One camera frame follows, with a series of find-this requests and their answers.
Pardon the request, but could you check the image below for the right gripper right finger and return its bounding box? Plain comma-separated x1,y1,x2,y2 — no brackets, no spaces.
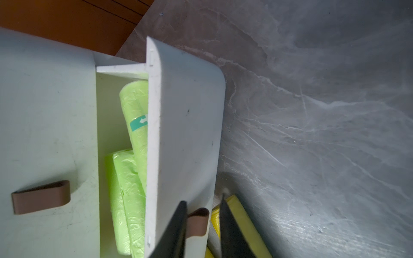
219,196,256,258

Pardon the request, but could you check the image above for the white three-drawer cabinet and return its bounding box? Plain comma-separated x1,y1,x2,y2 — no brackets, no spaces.
0,27,143,258

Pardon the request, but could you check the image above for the green roll with label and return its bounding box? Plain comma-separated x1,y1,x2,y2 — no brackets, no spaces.
119,80,148,191

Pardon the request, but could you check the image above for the white drawer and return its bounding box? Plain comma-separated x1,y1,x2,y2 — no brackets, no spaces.
0,27,101,258
96,37,225,257

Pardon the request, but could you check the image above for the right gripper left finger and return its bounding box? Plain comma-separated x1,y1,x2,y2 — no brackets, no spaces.
150,201,188,258

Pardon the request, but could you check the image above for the yellow roll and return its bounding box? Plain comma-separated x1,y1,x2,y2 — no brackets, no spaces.
207,194,272,258

